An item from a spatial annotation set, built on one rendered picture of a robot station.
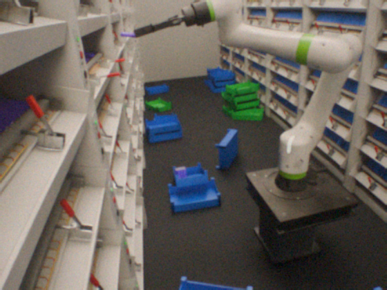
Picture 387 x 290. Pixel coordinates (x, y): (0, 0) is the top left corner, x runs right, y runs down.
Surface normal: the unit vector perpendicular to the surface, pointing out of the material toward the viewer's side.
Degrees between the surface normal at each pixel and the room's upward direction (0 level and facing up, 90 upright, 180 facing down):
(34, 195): 18
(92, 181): 90
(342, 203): 1
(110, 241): 90
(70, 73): 90
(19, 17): 90
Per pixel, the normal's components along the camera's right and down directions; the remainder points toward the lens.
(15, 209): 0.23, -0.90
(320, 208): -0.07, -0.89
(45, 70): 0.15, 0.42
